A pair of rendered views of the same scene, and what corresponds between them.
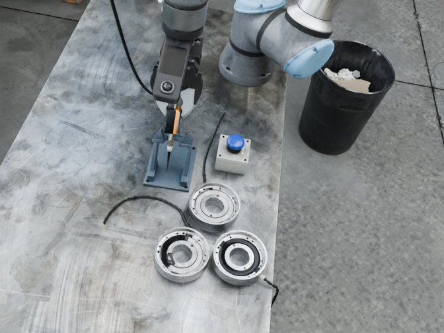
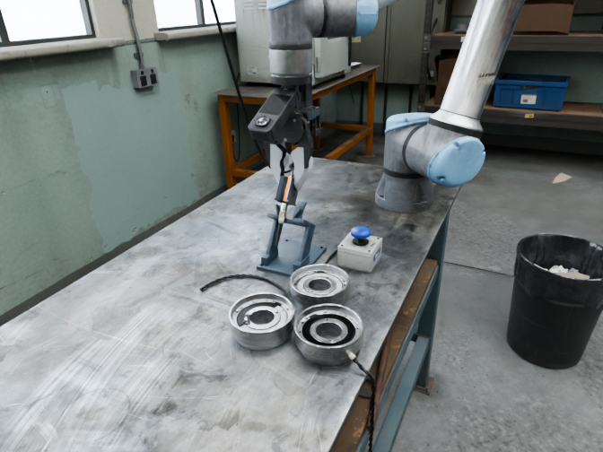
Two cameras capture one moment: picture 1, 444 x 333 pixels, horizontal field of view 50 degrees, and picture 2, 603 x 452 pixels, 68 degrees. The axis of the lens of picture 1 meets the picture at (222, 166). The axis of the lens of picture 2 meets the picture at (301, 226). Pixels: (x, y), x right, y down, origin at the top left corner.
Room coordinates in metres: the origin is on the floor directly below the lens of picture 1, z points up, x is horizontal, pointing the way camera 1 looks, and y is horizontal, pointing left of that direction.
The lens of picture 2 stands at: (-0.04, -0.30, 1.28)
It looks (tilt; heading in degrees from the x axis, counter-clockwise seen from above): 27 degrees down; 29
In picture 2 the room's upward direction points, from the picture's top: 2 degrees counter-clockwise
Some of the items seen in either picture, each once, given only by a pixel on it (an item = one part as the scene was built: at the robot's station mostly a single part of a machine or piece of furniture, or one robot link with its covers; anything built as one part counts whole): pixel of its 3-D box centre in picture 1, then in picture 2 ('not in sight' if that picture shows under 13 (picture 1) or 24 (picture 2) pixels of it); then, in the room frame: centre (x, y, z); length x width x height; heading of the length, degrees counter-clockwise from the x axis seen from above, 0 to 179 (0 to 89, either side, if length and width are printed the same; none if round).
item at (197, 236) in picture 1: (181, 256); (262, 321); (0.43, 0.04, 0.82); 0.10 x 0.10 x 0.04
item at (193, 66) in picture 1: (181, 47); (293, 108); (0.69, 0.11, 1.10); 0.09 x 0.08 x 0.12; 3
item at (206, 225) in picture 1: (214, 207); (319, 288); (0.56, 0.00, 0.82); 0.10 x 0.10 x 0.04
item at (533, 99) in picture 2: not in sight; (530, 91); (4.17, -0.14, 0.56); 0.52 x 0.38 x 0.22; 89
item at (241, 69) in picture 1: (248, 53); (405, 183); (1.04, -0.01, 0.85); 0.15 x 0.15 x 0.10
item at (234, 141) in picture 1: (234, 147); (360, 239); (0.71, -0.02, 0.85); 0.04 x 0.04 x 0.05
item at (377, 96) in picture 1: (339, 102); (554, 302); (1.65, -0.46, 0.21); 0.34 x 0.34 x 0.43
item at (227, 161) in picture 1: (233, 152); (361, 249); (0.71, -0.02, 0.82); 0.08 x 0.07 x 0.05; 2
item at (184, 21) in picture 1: (182, 10); (289, 63); (0.68, 0.12, 1.18); 0.08 x 0.08 x 0.05
